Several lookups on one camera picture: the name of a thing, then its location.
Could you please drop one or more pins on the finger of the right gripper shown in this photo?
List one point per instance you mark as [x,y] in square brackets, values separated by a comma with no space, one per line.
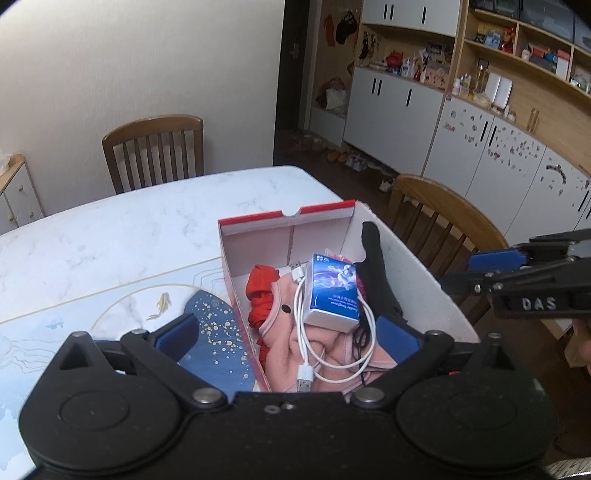
[466,282]
[538,250]

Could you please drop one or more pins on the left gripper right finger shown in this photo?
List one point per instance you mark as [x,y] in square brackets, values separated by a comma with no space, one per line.
[416,354]

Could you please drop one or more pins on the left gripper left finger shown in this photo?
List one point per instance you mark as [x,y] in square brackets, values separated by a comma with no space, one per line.
[158,353]

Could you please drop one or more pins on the blue tissue pack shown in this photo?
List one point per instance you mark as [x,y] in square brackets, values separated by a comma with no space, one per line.
[331,296]

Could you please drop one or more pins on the red cloth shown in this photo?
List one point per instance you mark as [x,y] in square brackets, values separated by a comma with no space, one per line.
[259,291]

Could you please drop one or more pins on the pink fleece hat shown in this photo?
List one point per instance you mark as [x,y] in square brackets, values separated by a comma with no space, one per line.
[330,353]

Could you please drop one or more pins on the red white storage box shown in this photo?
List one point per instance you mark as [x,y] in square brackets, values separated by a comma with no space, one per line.
[283,242]

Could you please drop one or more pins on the pink strawberry plush ball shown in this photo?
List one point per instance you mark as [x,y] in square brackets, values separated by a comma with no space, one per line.
[359,283]

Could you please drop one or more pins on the person right hand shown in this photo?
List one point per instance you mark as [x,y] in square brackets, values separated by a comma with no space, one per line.
[578,350]

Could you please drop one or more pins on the blue illustrated table mat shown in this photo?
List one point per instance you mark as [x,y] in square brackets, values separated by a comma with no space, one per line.
[28,344]

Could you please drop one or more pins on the near wooden chair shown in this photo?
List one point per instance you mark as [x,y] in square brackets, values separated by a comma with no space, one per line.
[439,226]

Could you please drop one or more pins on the wooden chair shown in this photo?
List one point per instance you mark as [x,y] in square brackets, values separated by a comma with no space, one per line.
[154,151]
[439,226]

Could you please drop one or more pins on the white cabinet unit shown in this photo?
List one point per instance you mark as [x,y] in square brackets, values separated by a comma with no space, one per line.
[489,98]

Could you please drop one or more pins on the far wooden chair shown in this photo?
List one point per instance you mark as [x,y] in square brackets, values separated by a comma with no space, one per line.
[154,151]

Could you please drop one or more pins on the low wooden sideboard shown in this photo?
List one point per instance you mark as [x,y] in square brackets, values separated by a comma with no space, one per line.
[19,201]

